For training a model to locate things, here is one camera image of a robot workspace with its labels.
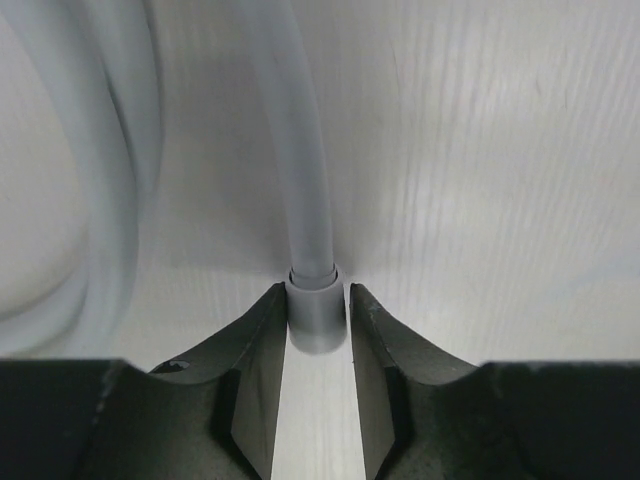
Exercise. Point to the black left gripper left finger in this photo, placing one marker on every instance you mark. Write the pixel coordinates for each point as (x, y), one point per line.
(208, 413)

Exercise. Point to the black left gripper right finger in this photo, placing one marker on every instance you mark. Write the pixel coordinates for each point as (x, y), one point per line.
(426, 414)

